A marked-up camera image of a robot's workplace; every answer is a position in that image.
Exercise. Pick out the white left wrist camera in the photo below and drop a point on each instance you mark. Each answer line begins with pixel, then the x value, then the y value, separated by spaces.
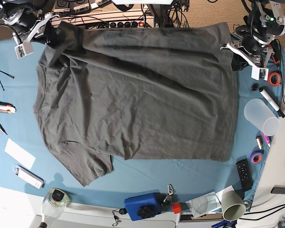
pixel 258 73

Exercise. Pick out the blue box with knob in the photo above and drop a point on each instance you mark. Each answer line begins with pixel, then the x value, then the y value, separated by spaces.
pixel 143 206

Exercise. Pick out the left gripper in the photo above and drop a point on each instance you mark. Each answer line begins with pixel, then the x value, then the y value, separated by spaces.
pixel 252 49

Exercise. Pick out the black power strip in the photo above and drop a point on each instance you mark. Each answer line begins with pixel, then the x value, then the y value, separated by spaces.
pixel 129 24

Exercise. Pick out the small black clip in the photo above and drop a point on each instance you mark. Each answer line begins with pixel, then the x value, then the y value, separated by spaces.
pixel 254 87

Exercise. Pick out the translucent plastic cup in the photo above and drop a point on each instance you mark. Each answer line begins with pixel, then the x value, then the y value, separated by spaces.
pixel 259 114

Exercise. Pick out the white paper card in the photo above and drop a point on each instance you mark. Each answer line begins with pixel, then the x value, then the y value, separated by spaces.
pixel 19 154

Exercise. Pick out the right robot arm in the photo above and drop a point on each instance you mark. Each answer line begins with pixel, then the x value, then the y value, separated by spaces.
pixel 9 7

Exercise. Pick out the clear glass jar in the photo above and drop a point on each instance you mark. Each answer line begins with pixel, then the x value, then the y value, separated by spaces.
pixel 54 204

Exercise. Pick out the grey T-shirt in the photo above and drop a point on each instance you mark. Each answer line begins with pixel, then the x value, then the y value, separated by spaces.
pixel 139 93

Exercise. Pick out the small red cube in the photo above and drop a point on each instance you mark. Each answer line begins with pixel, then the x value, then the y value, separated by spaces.
pixel 176 208

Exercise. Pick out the blue table cloth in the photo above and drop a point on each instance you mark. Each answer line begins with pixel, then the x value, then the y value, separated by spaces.
pixel 190 178

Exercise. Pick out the orange black tool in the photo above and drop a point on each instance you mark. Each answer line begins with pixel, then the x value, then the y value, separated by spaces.
pixel 276 56

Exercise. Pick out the black white marker pen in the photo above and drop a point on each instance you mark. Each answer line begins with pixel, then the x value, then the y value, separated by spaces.
pixel 270 100

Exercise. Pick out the silver carabiner clip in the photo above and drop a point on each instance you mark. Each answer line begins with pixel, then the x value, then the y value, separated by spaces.
pixel 170 190

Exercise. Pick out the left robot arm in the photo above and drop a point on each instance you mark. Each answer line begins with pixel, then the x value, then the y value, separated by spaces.
pixel 265 20

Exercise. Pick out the printed paper sheet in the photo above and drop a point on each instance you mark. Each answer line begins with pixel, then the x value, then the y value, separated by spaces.
pixel 207 203

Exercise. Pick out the purple tape roll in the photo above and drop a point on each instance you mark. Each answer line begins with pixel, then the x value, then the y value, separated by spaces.
pixel 256 156

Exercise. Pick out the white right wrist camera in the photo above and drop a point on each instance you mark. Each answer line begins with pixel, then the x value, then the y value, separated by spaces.
pixel 23 50

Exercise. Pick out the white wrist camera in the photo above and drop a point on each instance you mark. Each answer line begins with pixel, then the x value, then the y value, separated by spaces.
pixel 23 50
pixel 258 73

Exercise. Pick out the pink marker pen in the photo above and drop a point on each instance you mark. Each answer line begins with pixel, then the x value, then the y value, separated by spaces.
pixel 267 140

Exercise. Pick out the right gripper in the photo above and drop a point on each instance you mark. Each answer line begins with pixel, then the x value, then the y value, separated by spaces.
pixel 26 20

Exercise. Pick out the small white battery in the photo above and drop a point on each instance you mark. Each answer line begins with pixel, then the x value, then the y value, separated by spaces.
pixel 259 142

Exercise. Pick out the black remote control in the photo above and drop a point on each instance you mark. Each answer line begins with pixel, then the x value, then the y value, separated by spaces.
pixel 244 174

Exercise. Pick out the white packaged stick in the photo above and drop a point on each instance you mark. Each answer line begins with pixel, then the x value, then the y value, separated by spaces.
pixel 28 177

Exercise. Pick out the orange white utility knife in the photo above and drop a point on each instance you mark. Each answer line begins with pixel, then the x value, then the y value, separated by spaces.
pixel 7 108

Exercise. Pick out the red tape roll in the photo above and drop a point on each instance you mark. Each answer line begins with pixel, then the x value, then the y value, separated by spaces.
pixel 274 79

